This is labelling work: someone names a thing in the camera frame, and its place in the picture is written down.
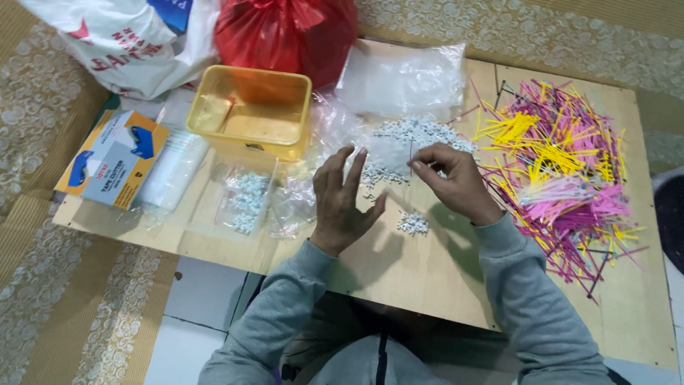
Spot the person's right hand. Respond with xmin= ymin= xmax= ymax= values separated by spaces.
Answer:
xmin=408 ymin=142 xmax=506 ymax=227

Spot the person's left hand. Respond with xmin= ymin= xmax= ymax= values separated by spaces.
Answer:
xmin=309 ymin=145 xmax=388 ymax=258

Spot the pile of white beads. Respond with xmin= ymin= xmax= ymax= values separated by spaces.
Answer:
xmin=359 ymin=115 xmax=480 ymax=200

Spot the small heap of white beads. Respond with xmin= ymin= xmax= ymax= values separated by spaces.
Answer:
xmin=396 ymin=210 xmax=431 ymax=237

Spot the clear plastic bag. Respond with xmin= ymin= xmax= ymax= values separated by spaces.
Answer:
xmin=335 ymin=43 xmax=467 ymax=123

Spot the wooden board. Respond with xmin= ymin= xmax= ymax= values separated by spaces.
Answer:
xmin=52 ymin=38 xmax=679 ymax=371

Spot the crumpled clear plastic wrap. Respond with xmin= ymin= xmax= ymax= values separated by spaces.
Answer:
xmin=267 ymin=91 xmax=375 ymax=240

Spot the pile of coloured plastic sticks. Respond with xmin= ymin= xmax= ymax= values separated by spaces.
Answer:
xmin=454 ymin=77 xmax=650 ymax=306

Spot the yellow plastic container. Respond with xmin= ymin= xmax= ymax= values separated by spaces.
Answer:
xmin=185 ymin=65 xmax=313 ymax=163

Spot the red plastic bag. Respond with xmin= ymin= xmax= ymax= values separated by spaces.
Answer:
xmin=214 ymin=0 xmax=359 ymax=91

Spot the clear bag of white beads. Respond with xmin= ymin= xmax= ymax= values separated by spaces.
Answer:
xmin=188 ymin=155 xmax=280 ymax=241

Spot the stack of clear plastic bags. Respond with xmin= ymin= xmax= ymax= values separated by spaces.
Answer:
xmin=133 ymin=127 xmax=212 ymax=214

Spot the tape cutter cardboard box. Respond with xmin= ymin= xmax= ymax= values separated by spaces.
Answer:
xmin=54 ymin=109 xmax=171 ymax=211

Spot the white printed plastic bag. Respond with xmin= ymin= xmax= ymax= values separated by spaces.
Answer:
xmin=19 ymin=0 xmax=221 ymax=101

